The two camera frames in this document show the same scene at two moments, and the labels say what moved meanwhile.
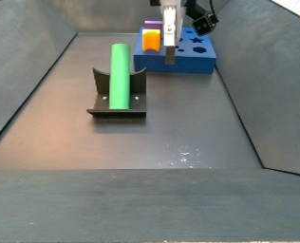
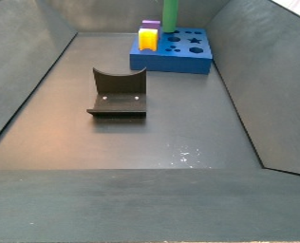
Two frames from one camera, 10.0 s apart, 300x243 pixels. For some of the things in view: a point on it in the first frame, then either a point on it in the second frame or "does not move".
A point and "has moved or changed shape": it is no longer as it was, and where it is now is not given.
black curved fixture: x=136 y=110 does not move
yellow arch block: x=151 y=39 does not move
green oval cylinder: x=119 y=76 has moved or changed shape
